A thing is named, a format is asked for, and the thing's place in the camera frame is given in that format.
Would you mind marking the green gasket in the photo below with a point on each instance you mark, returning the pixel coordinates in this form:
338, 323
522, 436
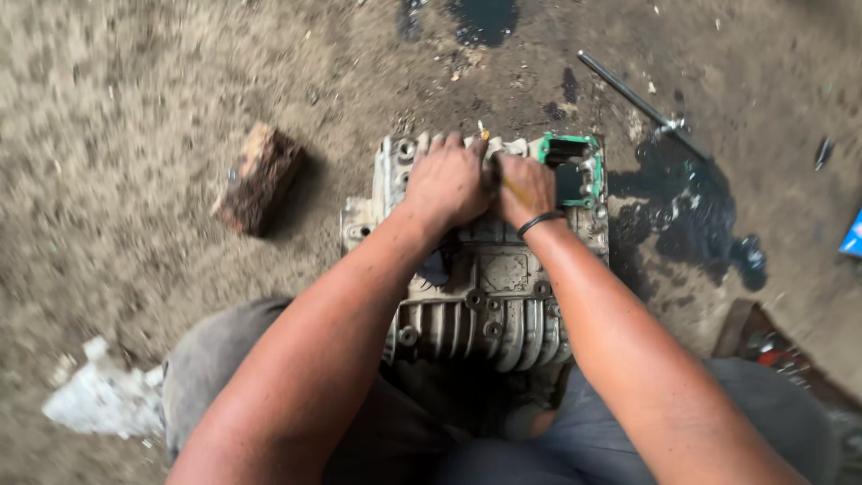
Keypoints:
580, 140

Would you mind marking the person's left fingers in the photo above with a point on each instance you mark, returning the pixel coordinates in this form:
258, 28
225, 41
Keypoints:
448, 145

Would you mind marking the person's right hand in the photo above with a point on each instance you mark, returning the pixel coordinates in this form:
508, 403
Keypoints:
529, 192

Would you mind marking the long metal wrench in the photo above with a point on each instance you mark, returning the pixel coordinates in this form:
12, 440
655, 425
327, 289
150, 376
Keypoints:
633, 98

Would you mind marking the grey metal engine casing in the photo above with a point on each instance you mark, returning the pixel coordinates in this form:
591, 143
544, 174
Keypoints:
498, 296

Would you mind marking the brown tray of parts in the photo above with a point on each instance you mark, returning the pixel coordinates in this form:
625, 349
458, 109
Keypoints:
774, 350

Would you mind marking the brown wooden block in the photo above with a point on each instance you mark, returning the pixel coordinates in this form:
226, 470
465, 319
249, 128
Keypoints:
259, 178

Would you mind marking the blue packet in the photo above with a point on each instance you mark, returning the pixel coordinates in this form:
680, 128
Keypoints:
854, 236

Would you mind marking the black wrist band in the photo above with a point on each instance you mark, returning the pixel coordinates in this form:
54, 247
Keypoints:
539, 221

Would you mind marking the white cloth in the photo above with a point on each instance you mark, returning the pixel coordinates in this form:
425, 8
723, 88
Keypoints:
506, 145

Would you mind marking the person's grey trousers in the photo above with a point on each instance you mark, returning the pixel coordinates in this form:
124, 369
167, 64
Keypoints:
471, 431

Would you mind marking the person's left hand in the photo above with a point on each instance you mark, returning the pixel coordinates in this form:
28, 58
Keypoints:
444, 185

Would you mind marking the person's right fingers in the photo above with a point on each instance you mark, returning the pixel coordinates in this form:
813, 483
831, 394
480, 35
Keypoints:
504, 168

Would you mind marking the small dark metal piece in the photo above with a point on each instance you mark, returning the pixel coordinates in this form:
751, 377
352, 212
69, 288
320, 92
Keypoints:
822, 153

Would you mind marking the white crumpled rag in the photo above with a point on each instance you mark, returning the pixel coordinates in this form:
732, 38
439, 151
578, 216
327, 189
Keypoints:
108, 397

